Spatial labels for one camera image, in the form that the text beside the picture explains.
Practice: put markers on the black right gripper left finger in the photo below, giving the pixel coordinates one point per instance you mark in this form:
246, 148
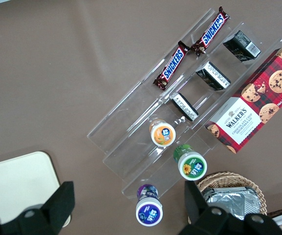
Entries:
57, 203

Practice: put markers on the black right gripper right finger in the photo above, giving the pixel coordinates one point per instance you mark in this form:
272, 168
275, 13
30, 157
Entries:
197, 208

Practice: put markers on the aluminium foil tray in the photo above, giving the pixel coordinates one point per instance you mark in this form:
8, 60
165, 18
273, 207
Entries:
231, 203

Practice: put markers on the light wicker basket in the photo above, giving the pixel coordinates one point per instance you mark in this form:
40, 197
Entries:
228, 177

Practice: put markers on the beige serving tray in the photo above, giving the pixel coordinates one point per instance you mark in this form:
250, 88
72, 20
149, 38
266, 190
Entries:
16, 183

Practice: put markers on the green yogurt bottle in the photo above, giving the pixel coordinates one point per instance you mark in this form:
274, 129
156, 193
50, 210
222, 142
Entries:
192, 166

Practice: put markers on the purple yogurt bottle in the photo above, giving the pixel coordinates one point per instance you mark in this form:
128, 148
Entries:
148, 213

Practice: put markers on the orange yogurt bottle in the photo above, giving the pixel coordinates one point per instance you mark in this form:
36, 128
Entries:
163, 134

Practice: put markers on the clear acrylic tiered stand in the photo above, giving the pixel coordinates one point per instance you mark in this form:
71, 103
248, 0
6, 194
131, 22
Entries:
239, 71
131, 151

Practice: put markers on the small black carton box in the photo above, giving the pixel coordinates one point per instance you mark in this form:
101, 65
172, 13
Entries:
183, 106
241, 46
211, 76

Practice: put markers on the red Walkers shortbread box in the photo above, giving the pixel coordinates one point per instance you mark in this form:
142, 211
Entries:
253, 110

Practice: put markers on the Snickers chocolate bar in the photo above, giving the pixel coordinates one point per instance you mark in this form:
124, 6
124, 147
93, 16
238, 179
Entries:
211, 31
172, 66

